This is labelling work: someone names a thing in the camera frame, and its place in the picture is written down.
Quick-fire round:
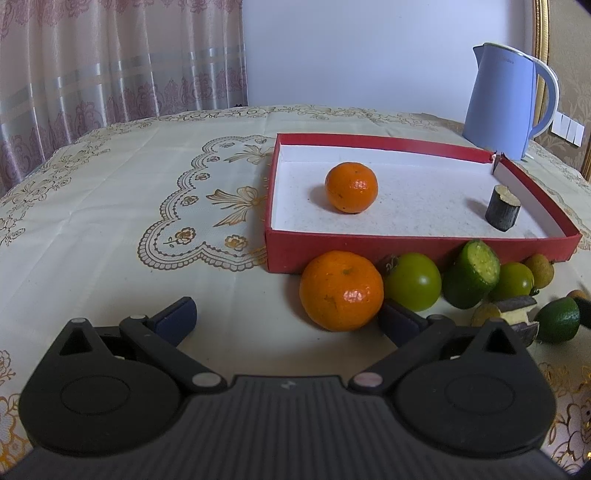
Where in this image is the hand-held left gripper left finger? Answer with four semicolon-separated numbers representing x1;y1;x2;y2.
58;296;227;394

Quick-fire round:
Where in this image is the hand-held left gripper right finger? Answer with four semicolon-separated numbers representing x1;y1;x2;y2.
348;299;528;396

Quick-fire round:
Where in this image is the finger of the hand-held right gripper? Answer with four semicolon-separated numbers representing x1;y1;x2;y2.
573;295;591;330

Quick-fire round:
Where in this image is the green lime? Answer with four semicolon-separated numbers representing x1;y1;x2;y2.
536;298;581;343

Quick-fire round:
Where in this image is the large green tomato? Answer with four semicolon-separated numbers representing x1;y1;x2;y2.
384;253;443;312

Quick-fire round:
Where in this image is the eggplant slice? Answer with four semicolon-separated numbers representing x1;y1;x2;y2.
494;295;540;348

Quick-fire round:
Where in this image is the orange mandarin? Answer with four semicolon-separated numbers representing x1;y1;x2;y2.
299;250;385;332
324;161;379;214

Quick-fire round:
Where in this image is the small green tomato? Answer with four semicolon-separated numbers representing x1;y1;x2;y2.
489;262;536;303

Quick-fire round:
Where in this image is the green cucumber piece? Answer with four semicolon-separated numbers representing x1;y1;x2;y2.
442;240;502;310

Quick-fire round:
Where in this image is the red cardboard box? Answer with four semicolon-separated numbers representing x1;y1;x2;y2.
264;133;583;275

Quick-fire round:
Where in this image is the cream embroidered tablecloth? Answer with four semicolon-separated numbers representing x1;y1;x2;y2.
0;104;591;480

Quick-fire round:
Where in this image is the small yellow-green lime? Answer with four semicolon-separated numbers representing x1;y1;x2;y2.
471;302;504;326

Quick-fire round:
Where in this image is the dark eggplant chunk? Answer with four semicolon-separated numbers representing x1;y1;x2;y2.
485;185;522;232

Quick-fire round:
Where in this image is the blue electric kettle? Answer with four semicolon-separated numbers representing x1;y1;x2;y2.
462;42;560;162

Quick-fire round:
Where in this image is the pink patterned curtain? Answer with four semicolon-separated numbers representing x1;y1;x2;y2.
0;0;250;195

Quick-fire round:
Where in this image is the white wall switch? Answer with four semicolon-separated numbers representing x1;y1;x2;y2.
551;111;585;147

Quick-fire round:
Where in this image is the golden frame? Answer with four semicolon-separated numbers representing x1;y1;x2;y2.
533;0;591;183

